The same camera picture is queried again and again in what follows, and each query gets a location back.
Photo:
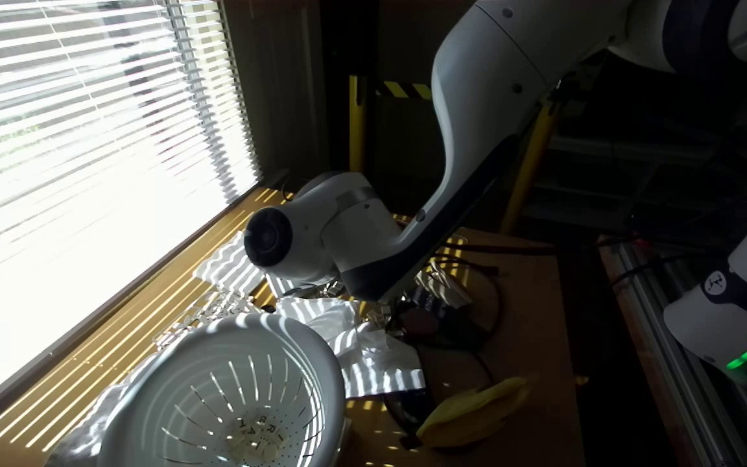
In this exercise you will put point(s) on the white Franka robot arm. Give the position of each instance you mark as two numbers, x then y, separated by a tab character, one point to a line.
495	113

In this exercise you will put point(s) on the white plastic colander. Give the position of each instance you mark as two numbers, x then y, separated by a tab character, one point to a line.
228	406

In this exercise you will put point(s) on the white cloth under colander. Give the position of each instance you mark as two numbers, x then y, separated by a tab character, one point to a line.
104	416

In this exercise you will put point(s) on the folded white paper towel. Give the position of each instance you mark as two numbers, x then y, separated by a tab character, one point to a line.
228	269

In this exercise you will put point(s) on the yellow banana-shaped pouch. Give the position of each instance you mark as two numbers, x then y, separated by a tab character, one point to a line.
469	412

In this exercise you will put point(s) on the large white window blinds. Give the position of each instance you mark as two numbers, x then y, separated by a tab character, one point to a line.
90	172

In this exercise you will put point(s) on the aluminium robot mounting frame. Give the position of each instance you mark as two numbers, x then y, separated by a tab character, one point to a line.
676	390

